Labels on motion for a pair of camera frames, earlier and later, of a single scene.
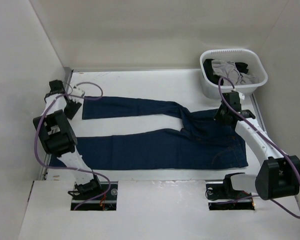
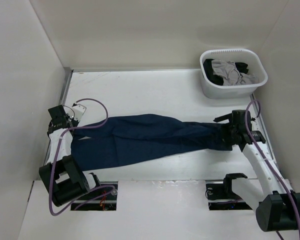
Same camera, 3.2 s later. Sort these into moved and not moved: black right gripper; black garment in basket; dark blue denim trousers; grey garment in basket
Moved: dark blue denim trousers; black right gripper
Not moved: black garment in basket; grey garment in basket
